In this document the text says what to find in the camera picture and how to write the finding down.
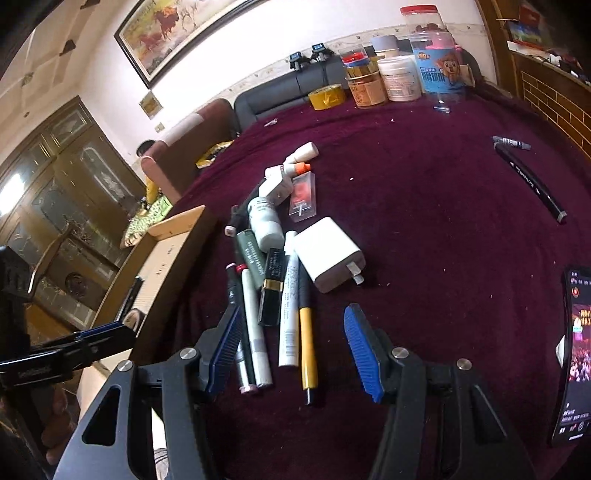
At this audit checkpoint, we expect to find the white power adapter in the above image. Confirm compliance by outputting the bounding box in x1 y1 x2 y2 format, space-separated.
294 217 367 293

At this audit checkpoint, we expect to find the white grey round bottle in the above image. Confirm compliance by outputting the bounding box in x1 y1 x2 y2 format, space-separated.
247 197 284 253

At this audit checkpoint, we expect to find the wooden glass cabinet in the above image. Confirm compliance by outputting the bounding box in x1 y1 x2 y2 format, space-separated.
1 97 144 330

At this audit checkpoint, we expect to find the wooden brick pattern cabinet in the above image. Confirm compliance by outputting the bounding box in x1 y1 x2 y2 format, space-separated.
512 53 591 159

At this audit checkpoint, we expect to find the white long tube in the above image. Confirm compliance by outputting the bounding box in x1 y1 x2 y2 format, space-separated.
279 230 300 367

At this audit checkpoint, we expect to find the green cosmetic tube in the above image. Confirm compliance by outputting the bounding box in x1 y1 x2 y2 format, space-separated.
236 229 266 290

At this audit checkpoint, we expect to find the blue cartoon container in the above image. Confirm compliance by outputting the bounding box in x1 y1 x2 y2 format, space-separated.
410 31 465 96

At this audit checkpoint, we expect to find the yellow tape roll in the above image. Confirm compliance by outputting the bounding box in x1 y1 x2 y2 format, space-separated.
308 84 346 111

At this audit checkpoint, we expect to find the number nine candle pack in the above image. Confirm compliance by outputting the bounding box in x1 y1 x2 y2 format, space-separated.
288 172 317 223

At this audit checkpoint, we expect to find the white lidded tub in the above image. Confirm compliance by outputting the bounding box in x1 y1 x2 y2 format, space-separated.
377 55 422 102

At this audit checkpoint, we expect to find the cardboard tray box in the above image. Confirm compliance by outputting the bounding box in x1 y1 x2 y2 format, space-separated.
77 205 215 412

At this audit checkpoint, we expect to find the pale green slim tube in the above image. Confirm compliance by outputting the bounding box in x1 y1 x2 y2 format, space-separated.
240 268 273 389

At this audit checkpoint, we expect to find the maroon velvet table cloth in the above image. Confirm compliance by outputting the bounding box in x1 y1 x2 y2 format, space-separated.
138 85 591 480

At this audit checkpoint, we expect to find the black gold lipstick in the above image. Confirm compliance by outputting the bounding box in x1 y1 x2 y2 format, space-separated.
259 248 287 327

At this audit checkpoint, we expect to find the person left hand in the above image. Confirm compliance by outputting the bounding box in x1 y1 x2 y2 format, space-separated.
41 384 77 466

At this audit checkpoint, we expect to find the yellow black pen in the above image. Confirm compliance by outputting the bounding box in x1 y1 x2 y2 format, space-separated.
298 263 318 406

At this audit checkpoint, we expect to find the black pen on cloth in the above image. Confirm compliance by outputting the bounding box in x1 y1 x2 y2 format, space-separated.
492 136 567 224

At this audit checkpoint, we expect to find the leopard floral blanket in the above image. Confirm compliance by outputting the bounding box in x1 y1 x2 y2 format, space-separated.
119 193 172 249

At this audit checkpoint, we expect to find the black leather sofa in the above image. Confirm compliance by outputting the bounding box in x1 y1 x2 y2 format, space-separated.
233 57 348 132

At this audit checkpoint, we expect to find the smartphone lit screen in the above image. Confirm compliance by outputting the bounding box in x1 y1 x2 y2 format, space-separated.
550 266 590 445

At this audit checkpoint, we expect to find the white small bottle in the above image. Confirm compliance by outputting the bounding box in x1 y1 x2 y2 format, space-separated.
283 142 318 165

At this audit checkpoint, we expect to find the white tube orange cap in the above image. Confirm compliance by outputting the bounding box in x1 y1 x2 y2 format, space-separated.
264 162 311 183

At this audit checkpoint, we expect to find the brown armchair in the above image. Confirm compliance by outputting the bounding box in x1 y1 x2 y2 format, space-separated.
140 98 238 205

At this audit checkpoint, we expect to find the orange label jar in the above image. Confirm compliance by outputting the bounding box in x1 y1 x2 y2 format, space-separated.
346 62 388 108

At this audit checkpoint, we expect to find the framed horse painting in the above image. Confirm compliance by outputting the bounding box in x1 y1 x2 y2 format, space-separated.
114 0 259 89

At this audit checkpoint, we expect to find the red lid clear jar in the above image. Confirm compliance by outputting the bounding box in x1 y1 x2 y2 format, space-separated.
400 4 447 39

